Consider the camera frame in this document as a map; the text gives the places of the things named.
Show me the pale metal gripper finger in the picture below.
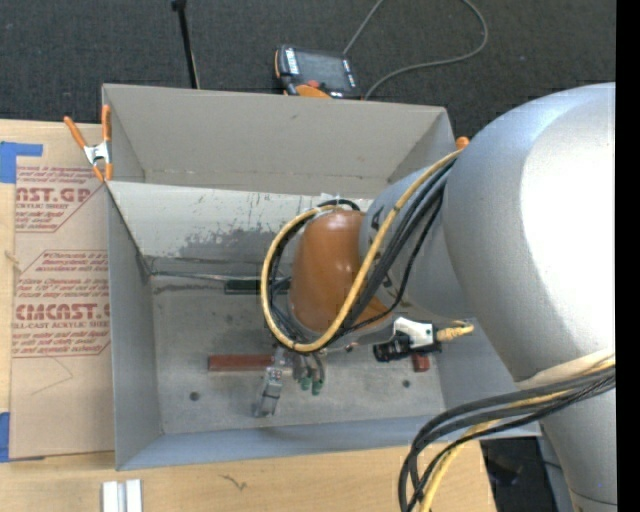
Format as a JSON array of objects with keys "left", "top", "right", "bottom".
[
  {"left": 252, "top": 382, "right": 272, "bottom": 419},
  {"left": 265, "top": 367, "right": 285, "bottom": 417}
]

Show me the grey metal bin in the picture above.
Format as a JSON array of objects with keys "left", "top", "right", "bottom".
[{"left": 101, "top": 83, "right": 544, "bottom": 472}]

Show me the brown cardboard board red print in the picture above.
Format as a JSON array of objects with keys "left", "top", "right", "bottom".
[{"left": 0, "top": 118, "right": 117, "bottom": 462}]

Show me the black cylinder on white bracket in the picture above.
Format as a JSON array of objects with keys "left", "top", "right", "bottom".
[{"left": 372, "top": 316, "right": 444, "bottom": 364}]

